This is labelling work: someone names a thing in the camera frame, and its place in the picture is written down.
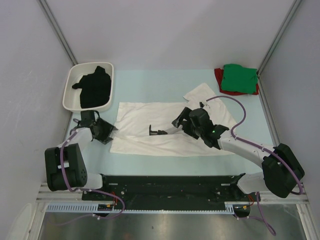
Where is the white t-shirt with robot print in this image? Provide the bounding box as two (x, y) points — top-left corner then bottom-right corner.
(110, 83), (236, 157)

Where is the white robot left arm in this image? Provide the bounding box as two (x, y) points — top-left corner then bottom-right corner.
(44, 110), (117, 200)

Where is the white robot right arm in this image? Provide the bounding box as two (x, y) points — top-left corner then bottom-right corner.
(172, 107), (305, 201)

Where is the white plastic bin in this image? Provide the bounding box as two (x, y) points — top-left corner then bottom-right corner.
(62, 62), (114, 113)

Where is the black t-shirt in bin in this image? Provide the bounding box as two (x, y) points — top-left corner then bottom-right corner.
(72, 66), (112, 109)

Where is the red folded t-shirt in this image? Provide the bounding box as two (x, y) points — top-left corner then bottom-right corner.
(214, 68), (259, 96)

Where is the green folded t-shirt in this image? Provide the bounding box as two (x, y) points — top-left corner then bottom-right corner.
(221, 63), (258, 95)

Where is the white slotted cable duct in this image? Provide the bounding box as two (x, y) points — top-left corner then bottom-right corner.
(46, 201), (237, 216)

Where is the left aluminium corner post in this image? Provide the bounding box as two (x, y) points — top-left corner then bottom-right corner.
(37, 0), (78, 66)

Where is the aluminium corner post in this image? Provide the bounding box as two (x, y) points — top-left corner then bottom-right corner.
(255, 0), (305, 76)
(37, 0), (78, 66)

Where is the right aluminium corner post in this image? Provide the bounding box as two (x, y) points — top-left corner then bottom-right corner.
(255, 0), (305, 76)

